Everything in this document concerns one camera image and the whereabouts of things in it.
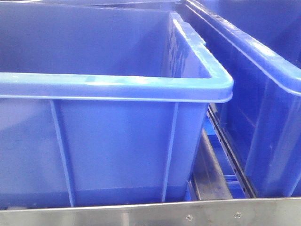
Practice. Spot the stainless steel shelf rack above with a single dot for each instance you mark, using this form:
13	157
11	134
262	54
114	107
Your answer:
164	213

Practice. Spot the left blue plastic bin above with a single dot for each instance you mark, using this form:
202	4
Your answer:
80	53

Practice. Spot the blue plastic bin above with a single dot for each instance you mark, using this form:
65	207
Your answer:
80	53
259	43

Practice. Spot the right blue plastic bin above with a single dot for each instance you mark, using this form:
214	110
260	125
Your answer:
259	43

